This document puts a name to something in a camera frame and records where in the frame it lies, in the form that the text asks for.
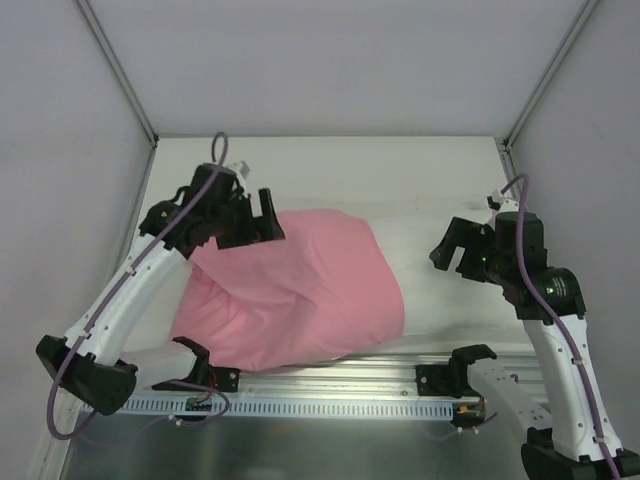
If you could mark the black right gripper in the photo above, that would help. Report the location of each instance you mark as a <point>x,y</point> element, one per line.
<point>473,251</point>

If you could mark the aluminium frame post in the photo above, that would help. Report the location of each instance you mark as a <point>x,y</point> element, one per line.
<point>89,17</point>
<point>561,53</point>

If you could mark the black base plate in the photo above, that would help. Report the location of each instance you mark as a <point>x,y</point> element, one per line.
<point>438,380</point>
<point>222,379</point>

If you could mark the white slotted cable duct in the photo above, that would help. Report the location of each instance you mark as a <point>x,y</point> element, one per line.
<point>403,409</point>

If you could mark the aluminium mounting rail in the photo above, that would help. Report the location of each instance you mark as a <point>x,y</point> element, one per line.
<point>361,377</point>

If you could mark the right aluminium frame post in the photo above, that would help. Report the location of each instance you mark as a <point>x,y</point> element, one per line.
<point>561,53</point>

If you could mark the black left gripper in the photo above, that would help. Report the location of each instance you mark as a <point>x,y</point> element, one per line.
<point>245,223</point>

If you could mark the pink pillowcase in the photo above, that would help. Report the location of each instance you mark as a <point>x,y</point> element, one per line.
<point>322,292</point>

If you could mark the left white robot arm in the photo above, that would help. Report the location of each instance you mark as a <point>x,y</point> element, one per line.
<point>89,361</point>

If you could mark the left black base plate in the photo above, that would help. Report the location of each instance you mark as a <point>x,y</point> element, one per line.
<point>222,379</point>

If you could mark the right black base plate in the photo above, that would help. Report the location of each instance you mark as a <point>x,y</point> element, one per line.
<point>438,380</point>

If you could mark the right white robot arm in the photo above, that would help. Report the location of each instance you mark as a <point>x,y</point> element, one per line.
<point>572,438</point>

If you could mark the left aluminium frame post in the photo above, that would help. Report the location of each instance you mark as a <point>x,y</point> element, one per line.
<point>89,17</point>

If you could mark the white pillow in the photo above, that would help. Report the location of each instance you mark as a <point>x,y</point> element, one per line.
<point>442,311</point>

